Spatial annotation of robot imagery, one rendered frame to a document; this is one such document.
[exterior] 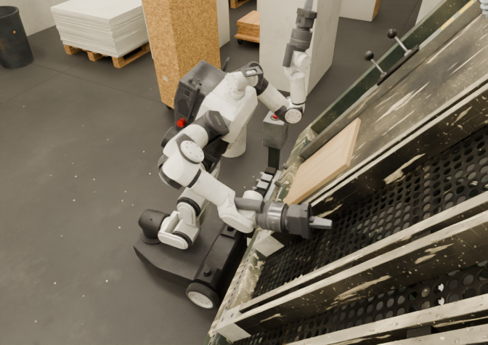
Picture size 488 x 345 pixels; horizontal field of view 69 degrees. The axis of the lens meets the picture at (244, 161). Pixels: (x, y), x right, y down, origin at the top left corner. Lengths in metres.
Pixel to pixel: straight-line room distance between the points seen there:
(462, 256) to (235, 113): 0.94
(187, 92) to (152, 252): 1.27
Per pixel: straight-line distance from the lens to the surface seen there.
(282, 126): 1.99
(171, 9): 3.18
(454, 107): 0.90
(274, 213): 1.04
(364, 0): 6.41
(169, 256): 2.34
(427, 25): 1.72
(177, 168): 1.02
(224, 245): 2.32
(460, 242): 0.64
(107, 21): 4.79
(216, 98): 1.39
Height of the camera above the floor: 2.07
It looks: 41 degrees down
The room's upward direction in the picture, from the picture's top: 1 degrees counter-clockwise
